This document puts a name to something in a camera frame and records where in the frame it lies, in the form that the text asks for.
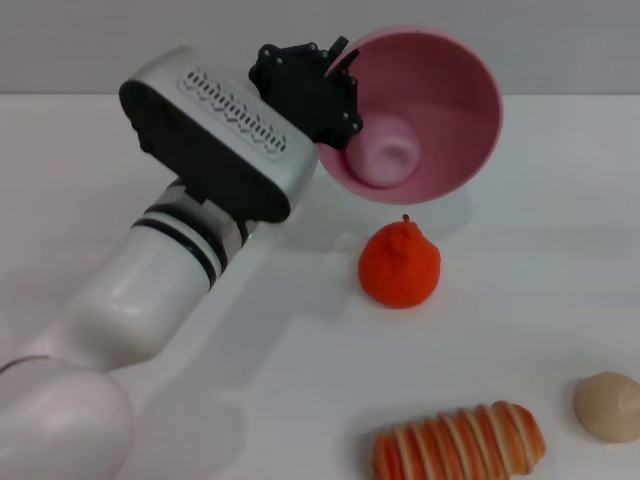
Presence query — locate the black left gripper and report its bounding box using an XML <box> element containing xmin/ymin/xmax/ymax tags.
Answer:
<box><xmin>248</xmin><ymin>35</ymin><xmax>364</xmax><ymax>151</ymax></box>

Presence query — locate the pink toy peach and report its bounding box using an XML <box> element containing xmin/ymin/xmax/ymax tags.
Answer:
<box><xmin>344</xmin><ymin>113</ymin><xmax>424</xmax><ymax>189</ymax></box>

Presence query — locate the pink plastic bowl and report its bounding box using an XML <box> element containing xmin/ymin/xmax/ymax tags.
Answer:
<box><xmin>317</xmin><ymin>25</ymin><xmax>504</xmax><ymax>205</ymax></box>

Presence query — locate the orange-red toy pear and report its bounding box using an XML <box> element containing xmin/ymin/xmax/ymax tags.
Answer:
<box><xmin>357</xmin><ymin>213</ymin><xmax>442</xmax><ymax>310</ymax></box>

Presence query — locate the orange striped toy bread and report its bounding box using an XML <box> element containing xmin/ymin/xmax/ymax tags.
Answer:
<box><xmin>370</xmin><ymin>399</ymin><xmax>548</xmax><ymax>480</ymax></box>

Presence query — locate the beige toy bun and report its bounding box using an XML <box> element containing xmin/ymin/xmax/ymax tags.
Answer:
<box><xmin>573</xmin><ymin>370</ymin><xmax>640</xmax><ymax>444</ymax></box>

